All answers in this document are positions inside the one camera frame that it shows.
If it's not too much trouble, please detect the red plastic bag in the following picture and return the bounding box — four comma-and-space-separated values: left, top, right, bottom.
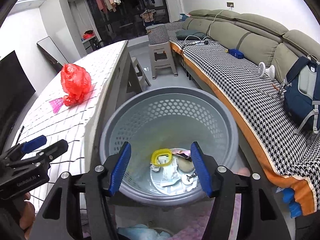
60, 63, 92, 107

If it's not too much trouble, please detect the white blue wipes pack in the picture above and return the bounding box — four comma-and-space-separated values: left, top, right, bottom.
150, 157, 198, 189

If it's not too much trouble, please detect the blue small pouch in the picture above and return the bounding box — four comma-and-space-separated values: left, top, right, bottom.
228, 49, 244, 59

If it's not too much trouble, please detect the grid pattern tablecloth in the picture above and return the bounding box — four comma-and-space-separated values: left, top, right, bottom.
12, 40, 128, 211

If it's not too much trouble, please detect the houndstooth storage basket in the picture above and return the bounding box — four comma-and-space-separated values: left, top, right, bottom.
146, 24, 170, 45

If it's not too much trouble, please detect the black pen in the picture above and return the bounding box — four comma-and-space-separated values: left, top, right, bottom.
15, 126, 24, 145

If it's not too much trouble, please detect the dark green cushion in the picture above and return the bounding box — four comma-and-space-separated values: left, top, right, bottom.
175, 29, 212, 41

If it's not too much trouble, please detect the red item on desk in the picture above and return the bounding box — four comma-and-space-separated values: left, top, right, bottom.
82, 30, 95, 40

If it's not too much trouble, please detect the black television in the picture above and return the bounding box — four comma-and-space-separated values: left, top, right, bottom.
0, 51, 35, 150

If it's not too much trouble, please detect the grey plastic stool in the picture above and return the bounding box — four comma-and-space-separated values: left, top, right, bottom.
148, 42, 178, 80

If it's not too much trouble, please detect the white charging cable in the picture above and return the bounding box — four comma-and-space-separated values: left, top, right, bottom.
183, 10, 226, 47

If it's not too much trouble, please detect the person's left hand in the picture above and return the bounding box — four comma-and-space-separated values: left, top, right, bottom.
19, 192, 36, 239

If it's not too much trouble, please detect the white small fan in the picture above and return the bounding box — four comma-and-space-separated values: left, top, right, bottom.
258, 62, 276, 81

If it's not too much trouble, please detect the leaning mirror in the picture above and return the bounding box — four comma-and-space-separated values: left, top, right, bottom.
36, 36, 68, 73

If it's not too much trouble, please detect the pink shuttlecock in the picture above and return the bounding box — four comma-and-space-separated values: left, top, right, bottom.
49, 98, 64, 114

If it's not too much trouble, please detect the wall socket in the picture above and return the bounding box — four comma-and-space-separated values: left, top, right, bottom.
227, 2, 234, 8

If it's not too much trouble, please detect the grey perforated trash basket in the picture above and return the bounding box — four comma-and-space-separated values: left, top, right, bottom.
99, 87, 239, 207

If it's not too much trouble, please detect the navy backpack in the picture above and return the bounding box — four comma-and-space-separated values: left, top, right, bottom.
280, 56, 319, 134

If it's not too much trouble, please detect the pink snack wrapper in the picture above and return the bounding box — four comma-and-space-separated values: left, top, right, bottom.
171, 148, 191, 161

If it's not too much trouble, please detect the green grey sofa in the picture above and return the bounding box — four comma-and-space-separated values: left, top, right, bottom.
183, 9, 319, 82

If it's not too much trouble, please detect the yellow plastic lid box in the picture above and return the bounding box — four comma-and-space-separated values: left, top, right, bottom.
150, 148, 172, 167

